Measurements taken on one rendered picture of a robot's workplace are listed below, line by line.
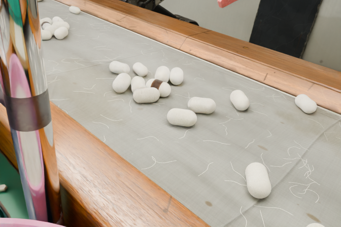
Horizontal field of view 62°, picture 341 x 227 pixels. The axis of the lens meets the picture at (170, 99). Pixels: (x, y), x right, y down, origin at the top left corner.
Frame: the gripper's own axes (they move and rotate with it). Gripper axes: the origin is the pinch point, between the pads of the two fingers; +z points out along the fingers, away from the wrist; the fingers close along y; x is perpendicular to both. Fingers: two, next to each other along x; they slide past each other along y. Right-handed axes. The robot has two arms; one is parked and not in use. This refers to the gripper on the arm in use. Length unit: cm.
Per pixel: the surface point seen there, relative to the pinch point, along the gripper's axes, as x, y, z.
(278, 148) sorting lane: 1.8, 17.6, 16.2
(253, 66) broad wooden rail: 10.8, 5.5, 2.9
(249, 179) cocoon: -4.9, 18.1, 21.9
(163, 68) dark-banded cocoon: 1.0, -2.0, 13.7
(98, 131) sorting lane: -7.0, 2.5, 26.4
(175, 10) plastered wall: 161, -165, -106
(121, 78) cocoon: -3.7, -3.2, 19.2
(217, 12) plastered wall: 156, -118, -114
